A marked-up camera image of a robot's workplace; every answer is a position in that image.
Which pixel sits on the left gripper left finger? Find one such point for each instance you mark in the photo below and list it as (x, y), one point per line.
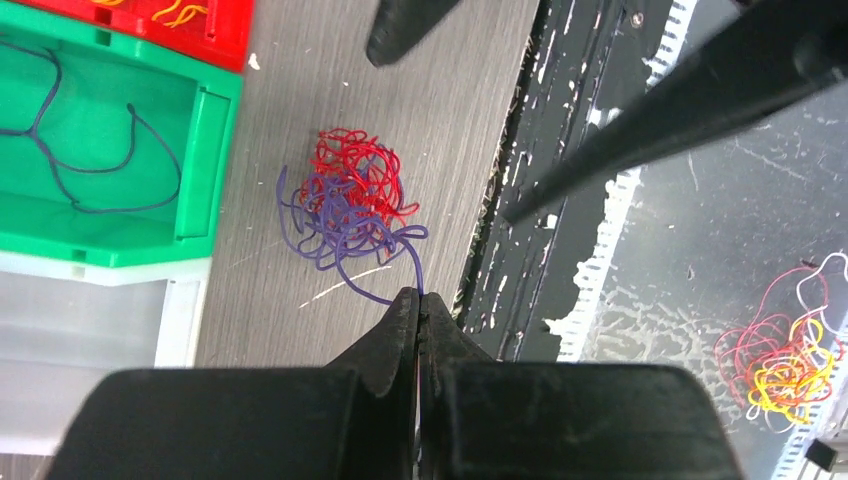
(350, 419)

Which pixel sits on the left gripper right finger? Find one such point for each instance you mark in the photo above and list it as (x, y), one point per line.
(485, 419)

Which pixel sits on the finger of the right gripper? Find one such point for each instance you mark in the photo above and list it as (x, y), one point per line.
(400, 25)
(774, 55)

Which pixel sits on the red plastic bin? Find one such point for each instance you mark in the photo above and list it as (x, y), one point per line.
(213, 31)

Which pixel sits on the white plastic bin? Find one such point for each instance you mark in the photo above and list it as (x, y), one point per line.
(65, 325)

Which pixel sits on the green plastic bin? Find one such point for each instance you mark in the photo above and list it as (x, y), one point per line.
(113, 149)

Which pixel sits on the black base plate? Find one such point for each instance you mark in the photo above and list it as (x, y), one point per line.
(537, 263)

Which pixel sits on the aluminium rail frame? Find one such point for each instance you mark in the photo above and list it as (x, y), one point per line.
(792, 462)

